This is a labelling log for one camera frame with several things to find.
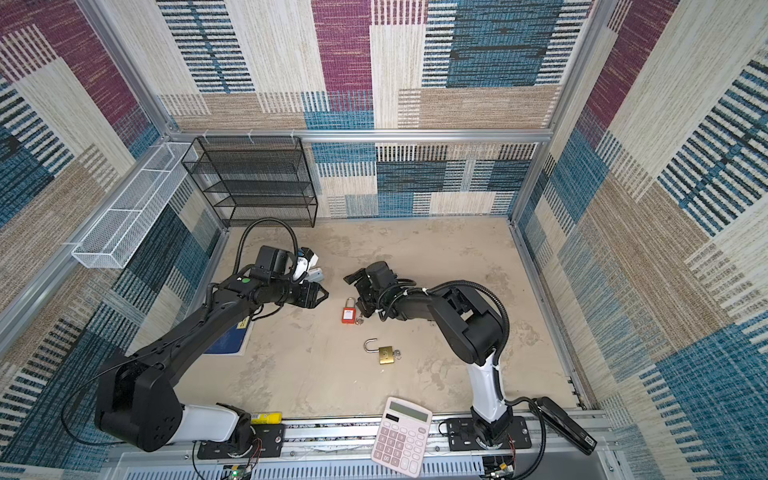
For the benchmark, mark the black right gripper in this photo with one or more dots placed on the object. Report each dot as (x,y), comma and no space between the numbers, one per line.
(366,308)

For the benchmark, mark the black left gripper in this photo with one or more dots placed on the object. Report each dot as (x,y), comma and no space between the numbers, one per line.
(309,294)

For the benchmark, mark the red padlock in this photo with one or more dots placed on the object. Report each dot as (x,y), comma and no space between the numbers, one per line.
(349,313)

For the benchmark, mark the brass padlock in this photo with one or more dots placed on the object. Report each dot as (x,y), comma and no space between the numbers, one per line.
(386,354)

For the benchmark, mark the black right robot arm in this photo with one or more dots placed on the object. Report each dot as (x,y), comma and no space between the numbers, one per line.
(476,326)

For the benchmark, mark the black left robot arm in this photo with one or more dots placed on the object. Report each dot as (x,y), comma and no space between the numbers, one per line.
(135,398)

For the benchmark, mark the blue and white stapler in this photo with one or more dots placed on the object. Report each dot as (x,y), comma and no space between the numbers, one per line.
(314,275)

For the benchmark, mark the blue book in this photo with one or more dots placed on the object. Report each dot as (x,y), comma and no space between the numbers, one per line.
(233,342)

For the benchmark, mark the yellow label block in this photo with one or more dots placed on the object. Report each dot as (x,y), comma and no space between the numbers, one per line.
(266,418)

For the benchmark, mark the pink calculator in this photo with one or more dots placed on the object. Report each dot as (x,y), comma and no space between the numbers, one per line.
(401,440)

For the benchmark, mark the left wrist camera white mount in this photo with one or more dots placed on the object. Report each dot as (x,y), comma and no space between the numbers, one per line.
(305,261)

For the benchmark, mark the black wire mesh shelf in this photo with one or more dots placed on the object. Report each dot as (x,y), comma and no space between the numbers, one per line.
(247,178)

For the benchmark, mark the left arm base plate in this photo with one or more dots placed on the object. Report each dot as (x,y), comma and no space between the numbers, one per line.
(266,441)

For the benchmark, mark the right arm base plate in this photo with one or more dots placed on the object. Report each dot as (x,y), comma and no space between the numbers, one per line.
(462,436)

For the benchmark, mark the white wire mesh basket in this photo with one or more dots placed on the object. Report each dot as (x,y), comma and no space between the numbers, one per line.
(117,234)

